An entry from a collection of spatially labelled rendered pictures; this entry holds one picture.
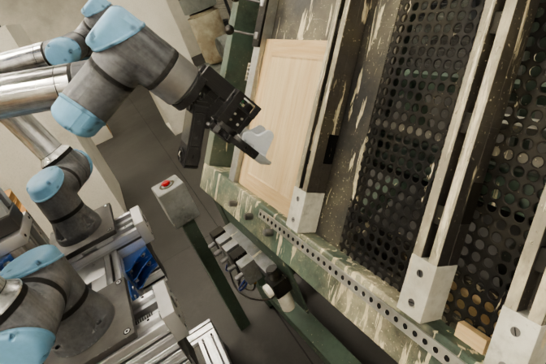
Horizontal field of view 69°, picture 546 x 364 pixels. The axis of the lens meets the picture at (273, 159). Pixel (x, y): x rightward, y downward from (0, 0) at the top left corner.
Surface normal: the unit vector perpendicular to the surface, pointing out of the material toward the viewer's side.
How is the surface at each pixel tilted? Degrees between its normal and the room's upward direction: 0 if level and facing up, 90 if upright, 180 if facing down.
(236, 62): 90
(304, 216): 90
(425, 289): 55
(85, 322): 72
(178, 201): 90
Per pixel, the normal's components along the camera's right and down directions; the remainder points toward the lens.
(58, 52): 0.03, 0.48
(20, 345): 0.28, 0.50
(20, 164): 0.43, 0.30
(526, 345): -0.84, -0.07
